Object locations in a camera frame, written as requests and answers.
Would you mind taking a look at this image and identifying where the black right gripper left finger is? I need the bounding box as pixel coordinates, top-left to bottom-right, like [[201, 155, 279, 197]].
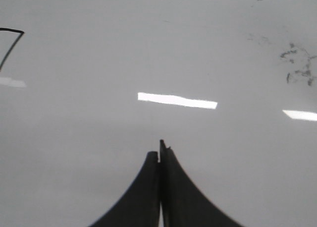
[[91, 151, 160, 227]]

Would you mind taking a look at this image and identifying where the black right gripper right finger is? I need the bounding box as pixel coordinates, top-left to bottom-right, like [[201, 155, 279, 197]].
[[160, 140, 241, 227]]

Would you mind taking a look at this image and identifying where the white whiteboard with aluminium frame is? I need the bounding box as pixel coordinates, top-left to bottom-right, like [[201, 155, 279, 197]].
[[0, 0, 317, 227]]

